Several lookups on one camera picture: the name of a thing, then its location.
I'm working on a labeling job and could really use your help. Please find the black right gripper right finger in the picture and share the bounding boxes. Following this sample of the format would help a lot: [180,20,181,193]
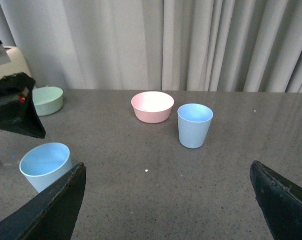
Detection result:
[250,161,302,240]

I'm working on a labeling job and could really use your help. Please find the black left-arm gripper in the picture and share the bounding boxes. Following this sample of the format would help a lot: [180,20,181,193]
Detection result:
[0,72,46,139]

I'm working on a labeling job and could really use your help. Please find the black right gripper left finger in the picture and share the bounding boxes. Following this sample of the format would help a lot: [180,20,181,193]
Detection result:
[0,162,86,240]

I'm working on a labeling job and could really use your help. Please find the blue cup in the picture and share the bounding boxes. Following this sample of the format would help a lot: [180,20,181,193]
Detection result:
[177,103,214,149]
[19,142,72,193]

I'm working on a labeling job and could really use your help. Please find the green bowl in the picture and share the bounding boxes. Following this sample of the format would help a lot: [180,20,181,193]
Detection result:
[32,86,63,117]

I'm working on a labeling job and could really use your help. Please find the white toaster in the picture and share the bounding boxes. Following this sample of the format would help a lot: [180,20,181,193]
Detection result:
[0,45,31,79]

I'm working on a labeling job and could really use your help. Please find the pink bowl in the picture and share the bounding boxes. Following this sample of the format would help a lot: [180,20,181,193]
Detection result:
[131,91,175,124]

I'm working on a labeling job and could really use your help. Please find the grey curtain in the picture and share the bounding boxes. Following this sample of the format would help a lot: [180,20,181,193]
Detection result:
[0,0,302,93]

